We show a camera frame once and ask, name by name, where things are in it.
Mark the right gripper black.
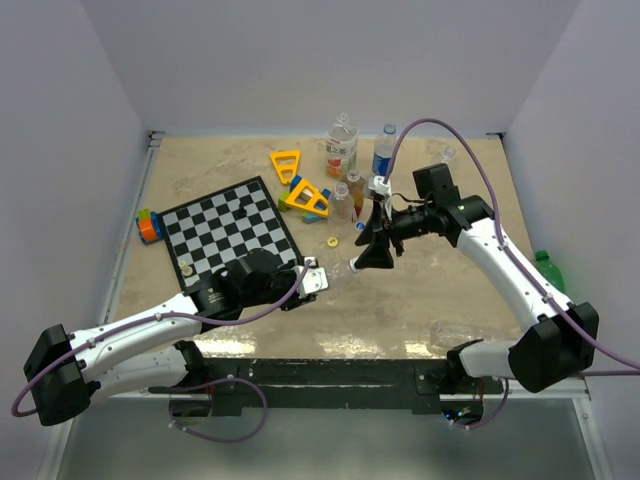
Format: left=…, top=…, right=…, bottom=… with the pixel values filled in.
left=355, top=198, right=435, bottom=269

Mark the clear plastic bottle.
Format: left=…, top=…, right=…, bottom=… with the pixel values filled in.
left=324, top=259, right=356, bottom=290
left=441, top=146, right=457, bottom=164

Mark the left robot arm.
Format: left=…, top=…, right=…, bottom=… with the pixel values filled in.
left=12, top=249, right=329, bottom=426

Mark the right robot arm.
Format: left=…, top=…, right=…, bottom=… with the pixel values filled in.
left=350, top=163, right=599, bottom=393

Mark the clear empty bottle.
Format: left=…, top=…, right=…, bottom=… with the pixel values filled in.
left=328, top=182, right=355, bottom=222

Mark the amber tea bottle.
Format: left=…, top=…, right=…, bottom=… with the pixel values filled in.
left=345, top=169, right=365, bottom=218

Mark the blue label water bottle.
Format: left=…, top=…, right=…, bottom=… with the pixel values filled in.
left=372, top=123, right=397, bottom=176

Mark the fruit tea bottle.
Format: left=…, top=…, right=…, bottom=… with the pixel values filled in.
left=325, top=112, right=359, bottom=178

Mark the green soda bottle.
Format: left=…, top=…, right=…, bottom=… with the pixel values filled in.
left=534, top=250, right=566, bottom=293

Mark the light blue toy block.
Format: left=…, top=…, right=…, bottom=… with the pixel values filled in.
left=302, top=212, right=324, bottom=224

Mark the green toy block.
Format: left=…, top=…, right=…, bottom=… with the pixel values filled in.
left=278, top=191, right=290, bottom=212

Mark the black white chessboard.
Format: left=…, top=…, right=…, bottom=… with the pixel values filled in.
left=157, top=176, right=303, bottom=291

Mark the beige chess piece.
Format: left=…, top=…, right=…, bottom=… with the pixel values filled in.
left=179, top=260, right=194, bottom=277

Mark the dark blue block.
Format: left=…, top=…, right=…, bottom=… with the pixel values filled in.
left=290, top=175, right=302, bottom=191

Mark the colourful toy block car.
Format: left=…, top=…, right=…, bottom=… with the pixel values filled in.
left=136, top=209, right=162, bottom=245

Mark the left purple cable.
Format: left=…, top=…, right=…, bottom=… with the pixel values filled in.
left=10, top=258, right=319, bottom=419

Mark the purple cable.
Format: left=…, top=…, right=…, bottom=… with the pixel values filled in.
left=10, top=258, right=319, bottom=419
left=383, top=117, right=640, bottom=376

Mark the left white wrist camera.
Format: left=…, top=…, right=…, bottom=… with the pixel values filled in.
left=298, top=257, right=329, bottom=297

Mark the yellow triangle frame near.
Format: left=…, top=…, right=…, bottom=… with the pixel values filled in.
left=285, top=179, right=329, bottom=219

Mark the yellow triangle frame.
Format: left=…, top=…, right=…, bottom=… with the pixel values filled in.
left=285, top=179, right=329, bottom=219
left=270, top=150, right=301, bottom=186

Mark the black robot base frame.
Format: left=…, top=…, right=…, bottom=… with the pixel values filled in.
left=150, top=358, right=503, bottom=416

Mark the yellow triangle frame far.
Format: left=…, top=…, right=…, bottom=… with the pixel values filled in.
left=270, top=150, right=301, bottom=186

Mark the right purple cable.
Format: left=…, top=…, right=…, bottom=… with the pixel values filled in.
left=383, top=117, right=640, bottom=376

